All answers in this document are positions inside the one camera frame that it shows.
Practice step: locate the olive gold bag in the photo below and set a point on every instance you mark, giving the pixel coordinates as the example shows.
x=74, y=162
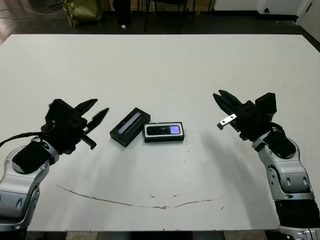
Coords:
x=83, y=11

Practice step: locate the small black round knob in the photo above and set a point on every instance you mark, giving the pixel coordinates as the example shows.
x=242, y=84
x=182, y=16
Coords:
x=266, y=10

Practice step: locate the slim black camera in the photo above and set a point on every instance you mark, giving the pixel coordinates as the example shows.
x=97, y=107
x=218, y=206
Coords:
x=160, y=130

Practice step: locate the black box with white insert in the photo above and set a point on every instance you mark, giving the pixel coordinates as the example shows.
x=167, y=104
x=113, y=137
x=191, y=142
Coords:
x=163, y=140

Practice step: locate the black chair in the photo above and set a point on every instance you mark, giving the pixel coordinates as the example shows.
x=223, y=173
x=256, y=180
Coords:
x=165, y=3

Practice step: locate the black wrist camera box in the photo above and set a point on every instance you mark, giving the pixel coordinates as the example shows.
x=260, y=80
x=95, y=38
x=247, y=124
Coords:
x=266, y=103
x=60, y=110

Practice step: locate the black box lid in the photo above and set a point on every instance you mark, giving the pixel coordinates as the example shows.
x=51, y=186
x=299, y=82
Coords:
x=130, y=126

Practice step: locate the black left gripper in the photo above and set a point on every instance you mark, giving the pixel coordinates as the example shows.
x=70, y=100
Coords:
x=67, y=137

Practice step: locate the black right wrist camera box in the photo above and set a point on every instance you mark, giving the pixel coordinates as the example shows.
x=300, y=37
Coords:
x=266, y=103

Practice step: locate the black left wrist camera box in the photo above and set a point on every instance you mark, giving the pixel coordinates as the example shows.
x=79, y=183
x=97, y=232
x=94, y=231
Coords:
x=60, y=110

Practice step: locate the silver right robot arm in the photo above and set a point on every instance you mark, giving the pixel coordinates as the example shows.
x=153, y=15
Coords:
x=287, y=175

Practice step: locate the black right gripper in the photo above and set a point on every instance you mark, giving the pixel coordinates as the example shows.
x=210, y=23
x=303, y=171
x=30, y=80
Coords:
x=250, y=125

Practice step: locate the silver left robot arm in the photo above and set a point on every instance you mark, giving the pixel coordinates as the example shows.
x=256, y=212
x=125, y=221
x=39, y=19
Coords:
x=17, y=185

